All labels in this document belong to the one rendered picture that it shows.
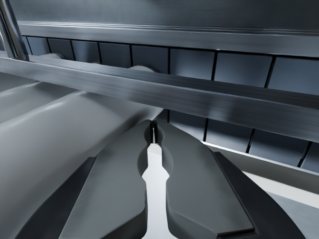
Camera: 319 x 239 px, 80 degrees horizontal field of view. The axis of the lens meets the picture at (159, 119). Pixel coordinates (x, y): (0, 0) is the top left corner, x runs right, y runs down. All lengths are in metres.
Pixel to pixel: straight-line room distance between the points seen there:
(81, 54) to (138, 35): 0.08
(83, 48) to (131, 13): 0.07
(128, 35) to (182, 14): 0.06
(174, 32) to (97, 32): 0.08
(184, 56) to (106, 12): 0.13
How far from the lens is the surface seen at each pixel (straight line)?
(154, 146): 0.17
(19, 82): 0.22
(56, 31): 0.26
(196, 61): 0.16
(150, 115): 0.15
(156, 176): 0.34
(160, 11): 0.22
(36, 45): 0.29
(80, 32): 0.23
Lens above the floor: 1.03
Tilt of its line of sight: 50 degrees down
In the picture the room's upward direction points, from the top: 135 degrees counter-clockwise
